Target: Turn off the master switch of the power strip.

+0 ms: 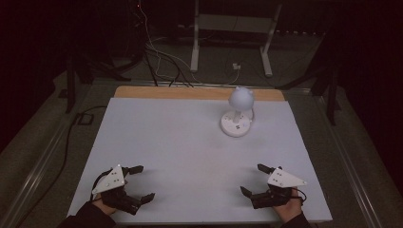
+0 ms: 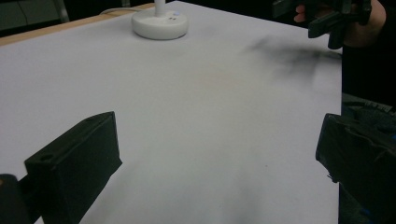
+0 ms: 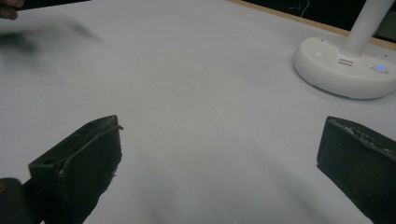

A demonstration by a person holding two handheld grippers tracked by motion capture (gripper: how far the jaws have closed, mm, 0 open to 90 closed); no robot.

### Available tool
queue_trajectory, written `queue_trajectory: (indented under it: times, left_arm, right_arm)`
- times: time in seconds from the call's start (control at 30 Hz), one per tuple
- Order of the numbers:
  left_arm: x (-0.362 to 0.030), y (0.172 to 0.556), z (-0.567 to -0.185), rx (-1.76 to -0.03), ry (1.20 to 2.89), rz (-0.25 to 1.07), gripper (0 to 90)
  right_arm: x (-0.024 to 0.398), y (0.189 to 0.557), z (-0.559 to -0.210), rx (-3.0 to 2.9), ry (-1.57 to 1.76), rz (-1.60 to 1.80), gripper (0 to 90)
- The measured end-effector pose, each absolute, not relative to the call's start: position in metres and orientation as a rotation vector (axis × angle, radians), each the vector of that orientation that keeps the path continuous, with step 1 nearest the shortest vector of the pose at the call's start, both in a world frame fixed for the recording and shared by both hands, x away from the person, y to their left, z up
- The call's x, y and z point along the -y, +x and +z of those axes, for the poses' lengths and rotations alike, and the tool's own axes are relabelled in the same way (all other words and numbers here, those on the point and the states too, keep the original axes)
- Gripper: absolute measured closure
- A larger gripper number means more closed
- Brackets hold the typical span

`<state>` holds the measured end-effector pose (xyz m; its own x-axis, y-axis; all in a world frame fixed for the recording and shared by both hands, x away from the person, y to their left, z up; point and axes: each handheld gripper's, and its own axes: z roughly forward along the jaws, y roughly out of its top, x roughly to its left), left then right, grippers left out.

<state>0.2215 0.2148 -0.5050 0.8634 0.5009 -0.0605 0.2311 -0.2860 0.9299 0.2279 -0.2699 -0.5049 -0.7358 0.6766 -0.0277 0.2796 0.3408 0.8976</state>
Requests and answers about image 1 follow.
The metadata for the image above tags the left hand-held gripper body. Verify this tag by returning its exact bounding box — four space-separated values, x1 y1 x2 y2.
90 163 143 217

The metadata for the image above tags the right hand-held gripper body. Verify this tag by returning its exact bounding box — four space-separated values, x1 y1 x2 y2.
249 166 308 210

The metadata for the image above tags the person's left hand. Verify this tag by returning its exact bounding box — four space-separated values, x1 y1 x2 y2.
92 193 118 217

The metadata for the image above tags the person's right hand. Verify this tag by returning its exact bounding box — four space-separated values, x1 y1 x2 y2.
272 187 304 224

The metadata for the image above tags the white table cover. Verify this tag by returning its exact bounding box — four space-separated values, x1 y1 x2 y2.
67 96 334 225

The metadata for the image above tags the small black floor box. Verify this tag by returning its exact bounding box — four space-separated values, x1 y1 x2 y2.
77 112 95 125

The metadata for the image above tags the white desk lamp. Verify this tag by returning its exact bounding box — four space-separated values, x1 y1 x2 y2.
220 86 256 139

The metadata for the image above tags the black stand leg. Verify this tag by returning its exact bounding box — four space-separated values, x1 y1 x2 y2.
326 67 339 126
64 53 78 114

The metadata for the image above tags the grey metal stand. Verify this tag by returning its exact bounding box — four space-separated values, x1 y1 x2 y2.
190 0 283 78

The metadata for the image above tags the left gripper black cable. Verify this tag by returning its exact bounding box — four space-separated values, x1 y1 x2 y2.
89 170 114 202

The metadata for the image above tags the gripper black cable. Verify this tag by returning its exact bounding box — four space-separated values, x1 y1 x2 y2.
89 170 114 202
296 187 308 204

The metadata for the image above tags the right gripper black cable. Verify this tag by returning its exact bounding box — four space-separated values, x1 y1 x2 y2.
296 187 308 204

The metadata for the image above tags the long black floor cable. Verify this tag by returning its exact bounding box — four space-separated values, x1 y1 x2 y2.
13 104 108 228

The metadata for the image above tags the black cable bundle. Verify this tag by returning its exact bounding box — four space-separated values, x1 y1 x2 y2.
143 44 195 88

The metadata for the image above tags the white cable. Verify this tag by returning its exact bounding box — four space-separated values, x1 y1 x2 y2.
138 3 240 87

